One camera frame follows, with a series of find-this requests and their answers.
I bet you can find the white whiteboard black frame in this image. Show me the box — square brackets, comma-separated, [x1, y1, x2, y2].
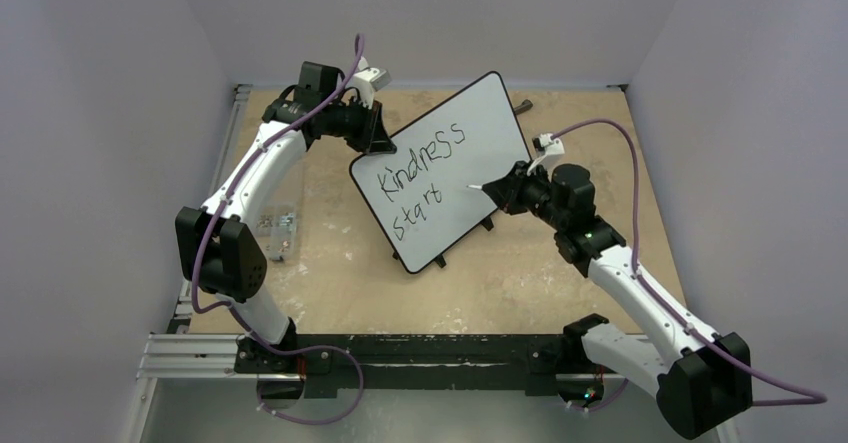
[349, 71, 530, 274]

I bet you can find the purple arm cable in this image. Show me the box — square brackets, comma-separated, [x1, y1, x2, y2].
[191, 33, 367, 355]
[549, 119, 829, 407]

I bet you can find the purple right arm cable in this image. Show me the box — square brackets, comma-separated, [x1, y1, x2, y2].
[549, 119, 829, 407]

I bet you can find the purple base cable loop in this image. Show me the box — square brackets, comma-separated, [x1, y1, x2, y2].
[256, 345, 366, 427]

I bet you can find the clear box of screws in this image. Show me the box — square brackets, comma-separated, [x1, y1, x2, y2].
[254, 203, 298, 263]

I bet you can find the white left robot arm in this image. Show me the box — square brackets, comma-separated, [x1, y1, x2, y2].
[175, 60, 397, 373]

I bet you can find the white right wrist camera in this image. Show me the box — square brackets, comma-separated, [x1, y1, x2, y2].
[526, 133, 565, 176]

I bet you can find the aluminium extrusion rail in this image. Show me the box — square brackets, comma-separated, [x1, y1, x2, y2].
[136, 334, 258, 380]

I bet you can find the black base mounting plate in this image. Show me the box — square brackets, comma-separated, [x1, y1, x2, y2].
[235, 334, 615, 405]

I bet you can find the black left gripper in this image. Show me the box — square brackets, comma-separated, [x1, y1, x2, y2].
[323, 96, 394, 155]

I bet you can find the grey metal T-shaped pipe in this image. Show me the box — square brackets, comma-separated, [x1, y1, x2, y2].
[513, 99, 533, 115]

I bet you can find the black wire easel stand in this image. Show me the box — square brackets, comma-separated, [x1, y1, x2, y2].
[392, 215, 494, 269]

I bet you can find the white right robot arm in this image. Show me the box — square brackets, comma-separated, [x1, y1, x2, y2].
[481, 162, 753, 440]

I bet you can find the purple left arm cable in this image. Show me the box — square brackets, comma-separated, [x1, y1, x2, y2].
[191, 33, 367, 355]

